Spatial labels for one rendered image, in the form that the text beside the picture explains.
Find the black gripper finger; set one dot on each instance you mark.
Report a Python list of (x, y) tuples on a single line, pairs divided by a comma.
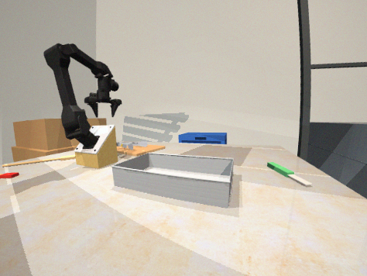
[(94, 106), (113, 109)]

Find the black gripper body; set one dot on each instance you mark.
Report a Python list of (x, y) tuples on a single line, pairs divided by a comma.
[(103, 96)]

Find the red flat block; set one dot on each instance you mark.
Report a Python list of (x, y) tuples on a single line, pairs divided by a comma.
[(9, 175)]

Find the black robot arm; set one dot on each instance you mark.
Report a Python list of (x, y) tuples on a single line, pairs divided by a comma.
[(73, 118)]

